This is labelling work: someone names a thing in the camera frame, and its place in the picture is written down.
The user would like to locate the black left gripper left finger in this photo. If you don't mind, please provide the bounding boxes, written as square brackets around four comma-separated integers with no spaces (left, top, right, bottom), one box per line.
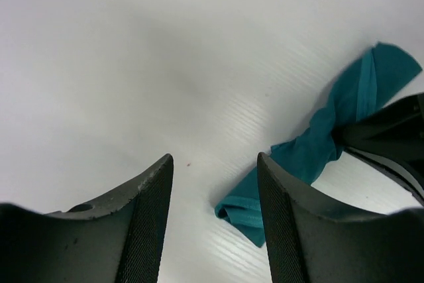
[1,154,174,282]

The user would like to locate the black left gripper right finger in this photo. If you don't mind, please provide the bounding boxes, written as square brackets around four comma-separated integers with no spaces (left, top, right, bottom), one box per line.
[257,153,423,282]

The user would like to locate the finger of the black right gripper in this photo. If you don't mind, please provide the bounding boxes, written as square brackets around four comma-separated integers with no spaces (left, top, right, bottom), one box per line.
[332,93,423,204]

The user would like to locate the teal satin napkin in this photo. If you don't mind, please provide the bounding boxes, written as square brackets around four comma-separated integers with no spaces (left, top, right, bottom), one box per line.
[215,42,422,247]

